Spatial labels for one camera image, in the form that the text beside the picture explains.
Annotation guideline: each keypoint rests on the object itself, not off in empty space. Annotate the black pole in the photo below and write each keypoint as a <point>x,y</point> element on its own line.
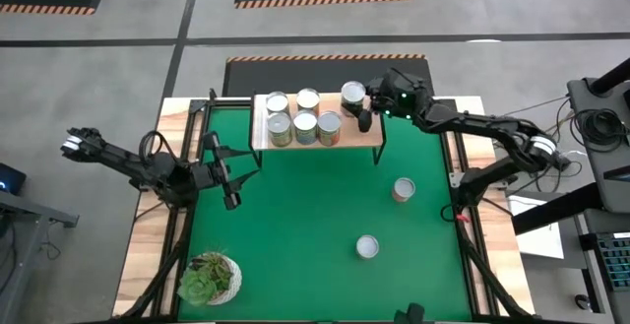
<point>610,75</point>

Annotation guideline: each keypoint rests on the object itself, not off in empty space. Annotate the dark device with blue light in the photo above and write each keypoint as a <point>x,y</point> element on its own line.
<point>10,178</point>

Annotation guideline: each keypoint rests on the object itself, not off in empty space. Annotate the white geometric plant pot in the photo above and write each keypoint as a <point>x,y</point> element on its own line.
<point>233,284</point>

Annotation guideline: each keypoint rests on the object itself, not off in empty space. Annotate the multicoloured label tin can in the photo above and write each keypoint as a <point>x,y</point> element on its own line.
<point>278,101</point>

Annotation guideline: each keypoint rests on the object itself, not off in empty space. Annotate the short sliced peaches tin can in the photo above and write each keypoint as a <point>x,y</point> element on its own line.
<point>367,246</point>

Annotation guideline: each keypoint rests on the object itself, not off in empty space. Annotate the wooden shelf with black legs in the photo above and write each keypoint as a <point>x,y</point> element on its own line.
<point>361,139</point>

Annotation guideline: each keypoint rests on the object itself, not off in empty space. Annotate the green rosette succulent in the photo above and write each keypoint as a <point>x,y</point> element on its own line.
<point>197,287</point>

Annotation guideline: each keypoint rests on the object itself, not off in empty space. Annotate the grey equipment cart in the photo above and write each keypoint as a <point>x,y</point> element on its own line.
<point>581,92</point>

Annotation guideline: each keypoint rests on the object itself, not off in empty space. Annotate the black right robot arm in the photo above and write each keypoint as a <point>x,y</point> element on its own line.
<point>482,124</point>

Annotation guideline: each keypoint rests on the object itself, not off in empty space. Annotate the backlit computer keyboard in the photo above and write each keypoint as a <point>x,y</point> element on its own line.
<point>615,262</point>

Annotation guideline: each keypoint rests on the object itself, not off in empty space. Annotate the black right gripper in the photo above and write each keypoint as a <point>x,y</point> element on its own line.
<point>403,97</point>

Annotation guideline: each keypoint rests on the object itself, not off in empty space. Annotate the blue label tin can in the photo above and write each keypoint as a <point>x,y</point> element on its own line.
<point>305,121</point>

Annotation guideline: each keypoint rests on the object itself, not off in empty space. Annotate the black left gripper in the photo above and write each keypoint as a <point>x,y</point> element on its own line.
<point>209,178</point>

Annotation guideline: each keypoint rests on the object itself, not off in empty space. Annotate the black beam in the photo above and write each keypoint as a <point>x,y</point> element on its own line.
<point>556,209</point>

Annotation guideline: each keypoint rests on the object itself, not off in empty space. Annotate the grey metal desk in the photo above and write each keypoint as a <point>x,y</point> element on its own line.
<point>29,211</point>

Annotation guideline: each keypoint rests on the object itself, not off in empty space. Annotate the orange pineapple tin can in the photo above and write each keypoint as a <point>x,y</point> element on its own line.
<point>329,122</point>

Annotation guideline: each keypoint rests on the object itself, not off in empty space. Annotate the black computer mouse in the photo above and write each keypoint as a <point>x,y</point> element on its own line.
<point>582,302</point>

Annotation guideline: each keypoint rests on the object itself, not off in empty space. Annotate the black metal rig frame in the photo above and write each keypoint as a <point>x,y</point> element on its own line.
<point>197,106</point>

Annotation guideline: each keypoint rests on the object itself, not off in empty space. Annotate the white paper sheet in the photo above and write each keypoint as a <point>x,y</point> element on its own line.
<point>541,242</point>

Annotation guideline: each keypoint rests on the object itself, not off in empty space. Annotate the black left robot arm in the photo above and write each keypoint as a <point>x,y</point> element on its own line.
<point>123,159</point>

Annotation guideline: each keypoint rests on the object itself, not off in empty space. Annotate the olive label tin can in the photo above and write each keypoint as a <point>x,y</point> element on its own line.
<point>352,92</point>

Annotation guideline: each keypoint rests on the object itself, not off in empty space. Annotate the berries tin can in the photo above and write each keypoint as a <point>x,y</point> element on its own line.
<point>404,187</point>

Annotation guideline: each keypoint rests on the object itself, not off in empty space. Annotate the spiky green succulent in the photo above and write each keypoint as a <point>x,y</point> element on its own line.
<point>216,267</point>

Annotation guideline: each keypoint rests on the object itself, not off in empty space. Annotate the grey keyboard desk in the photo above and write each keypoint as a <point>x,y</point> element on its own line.
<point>610,309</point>

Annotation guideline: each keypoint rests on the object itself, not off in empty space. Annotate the green oranges tin can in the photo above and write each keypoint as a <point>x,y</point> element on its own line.
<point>279,123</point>

